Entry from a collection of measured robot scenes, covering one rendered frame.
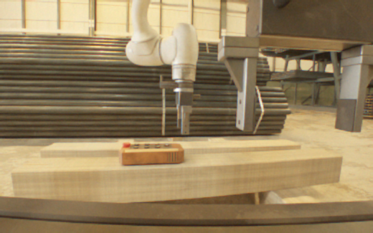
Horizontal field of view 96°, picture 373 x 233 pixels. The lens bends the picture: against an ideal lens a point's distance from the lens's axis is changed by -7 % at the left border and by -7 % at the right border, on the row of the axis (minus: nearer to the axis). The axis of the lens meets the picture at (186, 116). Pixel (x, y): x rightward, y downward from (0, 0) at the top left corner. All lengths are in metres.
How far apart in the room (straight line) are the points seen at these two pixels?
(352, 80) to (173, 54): 0.53
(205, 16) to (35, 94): 8.96
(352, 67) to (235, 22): 10.20
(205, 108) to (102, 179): 1.19
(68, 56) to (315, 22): 1.79
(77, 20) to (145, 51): 9.49
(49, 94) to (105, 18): 8.25
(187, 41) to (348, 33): 0.51
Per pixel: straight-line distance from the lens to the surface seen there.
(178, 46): 0.68
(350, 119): 0.28
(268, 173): 0.63
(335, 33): 0.25
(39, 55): 1.98
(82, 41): 2.40
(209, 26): 9.91
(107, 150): 0.70
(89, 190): 0.56
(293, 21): 0.23
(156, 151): 0.51
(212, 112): 1.60
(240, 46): 0.21
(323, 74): 7.67
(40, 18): 10.85
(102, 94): 1.64
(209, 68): 1.75
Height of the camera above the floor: 0.39
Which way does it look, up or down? 7 degrees down
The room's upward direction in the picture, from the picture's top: 1 degrees clockwise
